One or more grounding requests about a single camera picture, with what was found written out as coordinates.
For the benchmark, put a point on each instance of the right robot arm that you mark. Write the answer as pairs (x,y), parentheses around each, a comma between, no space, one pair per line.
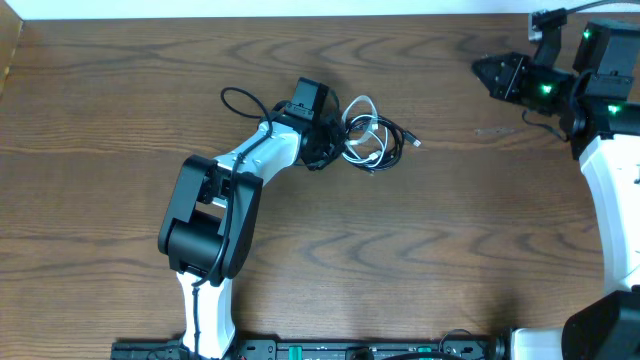
(601,125)

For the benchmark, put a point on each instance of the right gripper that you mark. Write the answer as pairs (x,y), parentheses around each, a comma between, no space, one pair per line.
(514,66)

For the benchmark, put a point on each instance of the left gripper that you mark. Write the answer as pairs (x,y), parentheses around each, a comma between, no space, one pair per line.
(341,141)

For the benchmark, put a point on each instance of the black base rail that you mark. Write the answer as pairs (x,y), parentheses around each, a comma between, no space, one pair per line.
(261,349)

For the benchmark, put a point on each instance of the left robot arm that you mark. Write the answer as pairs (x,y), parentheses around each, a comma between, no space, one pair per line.
(208,227)

